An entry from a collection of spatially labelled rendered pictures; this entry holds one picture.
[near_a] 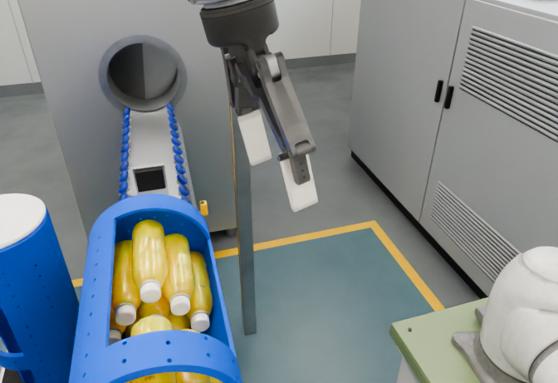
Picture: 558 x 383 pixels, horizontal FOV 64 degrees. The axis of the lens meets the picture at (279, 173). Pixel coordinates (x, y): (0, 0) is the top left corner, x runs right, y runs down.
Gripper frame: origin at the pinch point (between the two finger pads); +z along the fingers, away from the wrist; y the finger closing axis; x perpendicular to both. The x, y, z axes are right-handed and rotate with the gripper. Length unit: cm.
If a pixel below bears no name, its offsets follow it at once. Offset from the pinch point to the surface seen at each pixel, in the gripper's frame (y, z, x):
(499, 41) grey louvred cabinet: -101, 38, 140
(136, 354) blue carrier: -8.4, 24.3, -25.8
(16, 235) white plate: -77, 31, -54
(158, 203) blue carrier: -46, 22, -16
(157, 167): -91, 33, -13
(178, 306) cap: -27.2, 35.2, -19.3
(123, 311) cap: -28, 32, -29
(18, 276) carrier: -75, 42, -58
